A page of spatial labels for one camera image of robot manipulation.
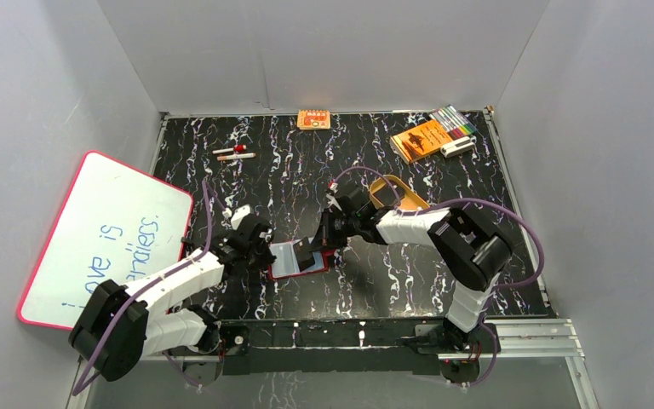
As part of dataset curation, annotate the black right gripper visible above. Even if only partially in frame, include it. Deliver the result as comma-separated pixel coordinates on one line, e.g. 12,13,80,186
308,208,359,253

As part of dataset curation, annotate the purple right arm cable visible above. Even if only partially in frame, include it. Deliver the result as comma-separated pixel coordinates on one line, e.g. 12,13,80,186
330,165,546,388

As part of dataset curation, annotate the red leather card holder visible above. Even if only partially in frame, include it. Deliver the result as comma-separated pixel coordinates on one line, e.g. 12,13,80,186
267,237,331,280

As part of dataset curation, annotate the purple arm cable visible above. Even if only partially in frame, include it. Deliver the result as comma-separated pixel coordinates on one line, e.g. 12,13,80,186
330,165,546,388
71,179,232,396

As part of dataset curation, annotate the orange white marker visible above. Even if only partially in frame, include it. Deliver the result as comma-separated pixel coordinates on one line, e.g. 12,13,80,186
217,153,256,161

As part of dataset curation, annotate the red capped marker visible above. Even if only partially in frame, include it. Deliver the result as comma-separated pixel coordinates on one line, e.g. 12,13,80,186
212,144,246,155

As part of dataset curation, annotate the black card in tray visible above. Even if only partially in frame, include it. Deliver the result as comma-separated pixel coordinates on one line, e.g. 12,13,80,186
370,183,404,206

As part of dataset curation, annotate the orange book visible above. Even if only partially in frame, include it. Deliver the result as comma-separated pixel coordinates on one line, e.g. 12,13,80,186
389,119,453,164

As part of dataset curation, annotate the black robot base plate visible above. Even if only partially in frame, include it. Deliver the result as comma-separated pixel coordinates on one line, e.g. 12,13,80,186
167,317,502,384

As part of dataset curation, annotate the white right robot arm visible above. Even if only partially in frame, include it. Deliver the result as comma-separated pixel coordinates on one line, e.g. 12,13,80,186
303,182,514,353

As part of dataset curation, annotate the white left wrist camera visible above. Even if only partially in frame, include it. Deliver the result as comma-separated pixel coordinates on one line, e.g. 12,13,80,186
222,204,252,230

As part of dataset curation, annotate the white whiteboard eraser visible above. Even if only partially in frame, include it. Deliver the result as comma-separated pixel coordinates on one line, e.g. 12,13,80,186
440,136,475,158

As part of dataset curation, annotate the small orange notepad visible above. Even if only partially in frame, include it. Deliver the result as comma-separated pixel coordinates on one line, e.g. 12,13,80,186
296,110,330,130

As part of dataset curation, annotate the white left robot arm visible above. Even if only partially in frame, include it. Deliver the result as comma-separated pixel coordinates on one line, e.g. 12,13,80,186
68,214,277,381

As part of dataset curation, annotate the yellow oval tray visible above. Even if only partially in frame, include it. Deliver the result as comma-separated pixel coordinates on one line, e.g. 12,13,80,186
369,175,430,211

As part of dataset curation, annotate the pink framed whiteboard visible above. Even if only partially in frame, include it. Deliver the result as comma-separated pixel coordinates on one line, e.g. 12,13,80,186
17,151,193,330

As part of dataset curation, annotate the pack of coloured markers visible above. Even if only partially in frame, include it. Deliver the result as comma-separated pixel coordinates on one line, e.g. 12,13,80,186
429,105,478,140

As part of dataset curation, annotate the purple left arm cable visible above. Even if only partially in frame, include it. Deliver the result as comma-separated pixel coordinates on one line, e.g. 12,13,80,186
71,179,232,396

